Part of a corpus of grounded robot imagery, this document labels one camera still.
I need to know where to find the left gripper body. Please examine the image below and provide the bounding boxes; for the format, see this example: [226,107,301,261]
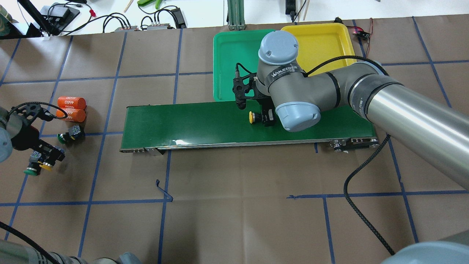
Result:
[15,126,48,151]

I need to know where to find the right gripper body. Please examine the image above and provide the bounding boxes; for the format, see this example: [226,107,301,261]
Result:
[232,63,273,110]

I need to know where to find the yellow push button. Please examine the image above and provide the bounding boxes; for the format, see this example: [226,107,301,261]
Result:
[38,156,55,172]
[248,111,264,125]

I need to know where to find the green push button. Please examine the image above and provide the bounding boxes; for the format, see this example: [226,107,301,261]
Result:
[23,151,44,176]
[57,125,85,144]

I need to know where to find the orange cylinder labelled 4680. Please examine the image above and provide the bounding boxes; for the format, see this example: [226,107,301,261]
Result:
[57,96,87,110]

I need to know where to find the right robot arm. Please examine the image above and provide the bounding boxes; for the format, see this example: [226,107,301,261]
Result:
[232,30,469,189]

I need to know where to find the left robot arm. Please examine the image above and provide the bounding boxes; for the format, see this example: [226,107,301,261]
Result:
[1,102,65,167]

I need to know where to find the green plastic tray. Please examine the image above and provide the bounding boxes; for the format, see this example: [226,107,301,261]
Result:
[213,29,274,102]

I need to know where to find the yellow plastic tray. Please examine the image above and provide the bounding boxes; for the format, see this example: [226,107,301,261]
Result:
[282,22,355,72]

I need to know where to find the black power adapter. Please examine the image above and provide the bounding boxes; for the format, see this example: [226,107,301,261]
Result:
[171,8,187,29]

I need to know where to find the green conveyor belt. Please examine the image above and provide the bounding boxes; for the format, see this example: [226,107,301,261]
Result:
[119,100,379,154]

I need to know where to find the aluminium frame post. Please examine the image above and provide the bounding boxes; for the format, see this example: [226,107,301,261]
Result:
[227,0,246,31]

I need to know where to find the black braided cable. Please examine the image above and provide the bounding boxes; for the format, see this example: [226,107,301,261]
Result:
[343,134,396,256]

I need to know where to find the black box with cables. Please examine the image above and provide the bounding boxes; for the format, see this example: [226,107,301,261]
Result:
[41,3,80,27]

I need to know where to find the green handled reacher grabber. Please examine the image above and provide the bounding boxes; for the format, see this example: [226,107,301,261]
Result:
[137,0,164,10]

